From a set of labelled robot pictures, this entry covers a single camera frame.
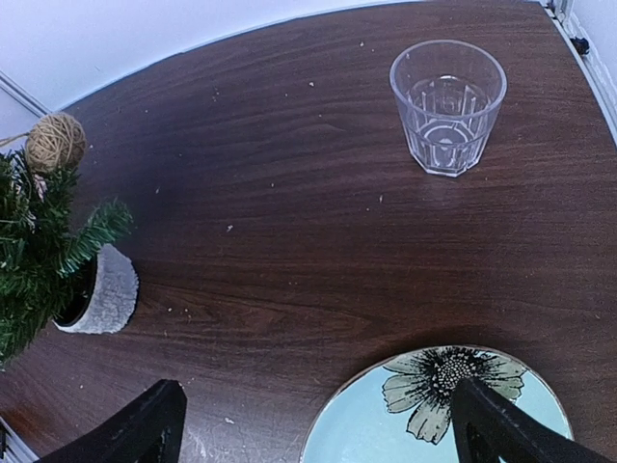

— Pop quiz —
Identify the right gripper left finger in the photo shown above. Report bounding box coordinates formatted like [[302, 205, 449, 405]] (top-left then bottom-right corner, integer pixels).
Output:
[[41, 379, 187, 462]]

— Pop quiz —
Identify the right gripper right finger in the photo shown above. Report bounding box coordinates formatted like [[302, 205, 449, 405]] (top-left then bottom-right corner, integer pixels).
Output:
[[451, 378, 608, 463]]

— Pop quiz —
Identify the twine ball ornament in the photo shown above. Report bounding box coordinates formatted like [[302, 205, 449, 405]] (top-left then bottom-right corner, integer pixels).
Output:
[[1, 112, 88, 174]]

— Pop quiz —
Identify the white tree pot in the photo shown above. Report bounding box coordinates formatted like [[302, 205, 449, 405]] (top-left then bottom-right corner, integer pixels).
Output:
[[53, 244, 139, 335]]

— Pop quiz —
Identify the small green christmas tree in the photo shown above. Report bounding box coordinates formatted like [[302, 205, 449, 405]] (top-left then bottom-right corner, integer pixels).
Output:
[[1, 150, 132, 366]]

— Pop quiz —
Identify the light green floral plate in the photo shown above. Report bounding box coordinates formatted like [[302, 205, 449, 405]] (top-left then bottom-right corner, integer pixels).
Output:
[[300, 345, 573, 462]]

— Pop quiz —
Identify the clear drinking glass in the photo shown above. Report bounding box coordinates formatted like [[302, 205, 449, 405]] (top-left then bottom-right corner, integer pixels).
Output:
[[389, 40, 507, 177]]

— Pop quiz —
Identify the left aluminium frame post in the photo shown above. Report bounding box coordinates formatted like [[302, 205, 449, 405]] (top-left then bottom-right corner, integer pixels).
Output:
[[0, 71, 49, 117]]

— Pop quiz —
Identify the aluminium frame post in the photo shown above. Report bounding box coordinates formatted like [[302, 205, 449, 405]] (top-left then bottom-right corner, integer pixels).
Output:
[[0, 71, 49, 117], [540, 1, 616, 141]]

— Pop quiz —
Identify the right aluminium frame post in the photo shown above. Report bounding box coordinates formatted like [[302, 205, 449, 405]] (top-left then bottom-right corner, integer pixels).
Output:
[[540, 1, 616, 141]]

